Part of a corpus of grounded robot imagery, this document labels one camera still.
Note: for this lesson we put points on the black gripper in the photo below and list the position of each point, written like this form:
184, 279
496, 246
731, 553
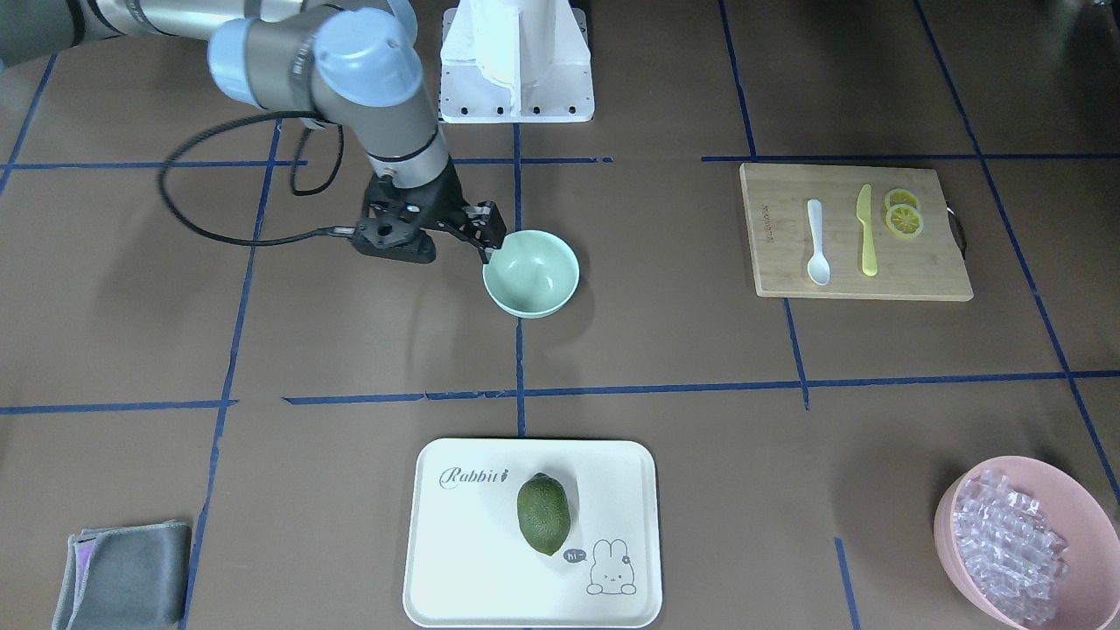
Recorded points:
444, 196

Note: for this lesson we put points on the light green bowl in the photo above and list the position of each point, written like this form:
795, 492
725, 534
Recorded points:
532, 275

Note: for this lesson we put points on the white plastic spoon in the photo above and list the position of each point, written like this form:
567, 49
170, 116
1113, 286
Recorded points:
818, 267

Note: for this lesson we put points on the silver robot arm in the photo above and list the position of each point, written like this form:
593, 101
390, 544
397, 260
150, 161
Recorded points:
351, 65

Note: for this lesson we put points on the pink bowl with ice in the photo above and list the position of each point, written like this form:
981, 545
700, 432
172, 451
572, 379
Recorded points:
1029, 546

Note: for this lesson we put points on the green lime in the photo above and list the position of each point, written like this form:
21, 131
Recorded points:
543, 514

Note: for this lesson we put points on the cream rabbit tray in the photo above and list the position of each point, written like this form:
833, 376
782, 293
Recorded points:
468, 564

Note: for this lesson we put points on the yellow plastic knife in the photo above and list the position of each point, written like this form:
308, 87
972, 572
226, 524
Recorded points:
869, 261

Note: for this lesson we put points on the lemon slice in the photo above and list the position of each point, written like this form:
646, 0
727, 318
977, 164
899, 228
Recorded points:
899, 196
904, 220

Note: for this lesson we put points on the bamboo cutting board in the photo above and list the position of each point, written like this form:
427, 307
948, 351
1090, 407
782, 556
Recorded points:
928, 268

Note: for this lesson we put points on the grey folded cloth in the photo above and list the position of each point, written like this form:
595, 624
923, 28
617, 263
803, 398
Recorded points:
127, 577

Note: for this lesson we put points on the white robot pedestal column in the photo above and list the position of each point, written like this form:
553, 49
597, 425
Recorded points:
516, 62

